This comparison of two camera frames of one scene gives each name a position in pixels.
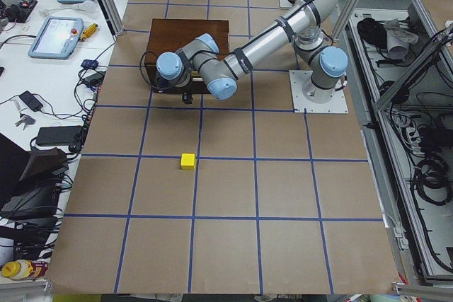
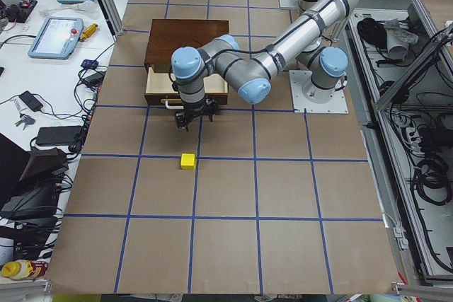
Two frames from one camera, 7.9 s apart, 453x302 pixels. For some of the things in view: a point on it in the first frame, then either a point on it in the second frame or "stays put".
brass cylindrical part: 88,32 stays put
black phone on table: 31,101 stays put
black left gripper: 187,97 -> 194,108
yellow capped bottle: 25,269 stays put
